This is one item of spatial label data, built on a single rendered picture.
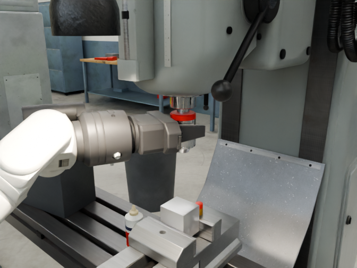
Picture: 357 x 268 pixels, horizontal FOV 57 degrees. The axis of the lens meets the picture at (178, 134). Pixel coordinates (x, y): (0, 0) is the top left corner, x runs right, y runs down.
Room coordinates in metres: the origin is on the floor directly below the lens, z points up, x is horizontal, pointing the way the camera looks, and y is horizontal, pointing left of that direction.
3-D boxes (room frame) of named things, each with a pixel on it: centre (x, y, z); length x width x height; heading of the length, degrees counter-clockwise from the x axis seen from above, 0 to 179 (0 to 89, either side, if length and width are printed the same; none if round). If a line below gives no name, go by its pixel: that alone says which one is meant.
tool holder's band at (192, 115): (0.58, -0.01, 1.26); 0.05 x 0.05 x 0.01
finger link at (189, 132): (0.55, -0.02, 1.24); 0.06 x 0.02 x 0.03; 115
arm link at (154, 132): (0.54, 0.07, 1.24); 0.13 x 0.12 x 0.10; 25
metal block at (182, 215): (0.58, 0.00, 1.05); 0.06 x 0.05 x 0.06; 51
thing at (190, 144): (0.58, -0.01, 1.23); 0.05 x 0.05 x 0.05
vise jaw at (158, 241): (0.54, 0.03, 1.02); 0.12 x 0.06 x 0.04; 51
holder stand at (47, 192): (0.87, 0.37, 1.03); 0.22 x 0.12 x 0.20; 61
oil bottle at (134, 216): (0.64, 0.10, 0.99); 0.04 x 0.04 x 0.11
